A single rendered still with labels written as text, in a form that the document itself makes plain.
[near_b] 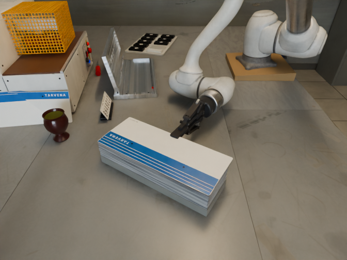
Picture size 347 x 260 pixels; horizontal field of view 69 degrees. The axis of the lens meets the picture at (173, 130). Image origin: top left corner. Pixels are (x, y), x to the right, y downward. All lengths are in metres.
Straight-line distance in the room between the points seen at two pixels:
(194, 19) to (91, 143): 2.81
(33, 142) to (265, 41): 1.17
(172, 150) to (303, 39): 0.85
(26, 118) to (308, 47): 1.29
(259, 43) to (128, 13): 2.41
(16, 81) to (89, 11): 2.63
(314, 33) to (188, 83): 0.63
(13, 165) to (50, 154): 0.12
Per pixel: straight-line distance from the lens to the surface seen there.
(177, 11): 3.53
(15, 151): 1.07
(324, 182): 0.93
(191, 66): 1.09
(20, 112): 1.19
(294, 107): 1.27
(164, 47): 1.82
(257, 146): 0.98
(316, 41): 1.40
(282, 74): 1.48
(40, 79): 1.13
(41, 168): 0.95
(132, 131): 0.85
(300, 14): 1.23
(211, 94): 0.98
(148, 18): 3.57
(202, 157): 0.75
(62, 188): 0.86
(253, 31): 1.45
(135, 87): 1.28
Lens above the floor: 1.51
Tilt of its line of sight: 37 degrees down
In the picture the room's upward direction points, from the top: straight up
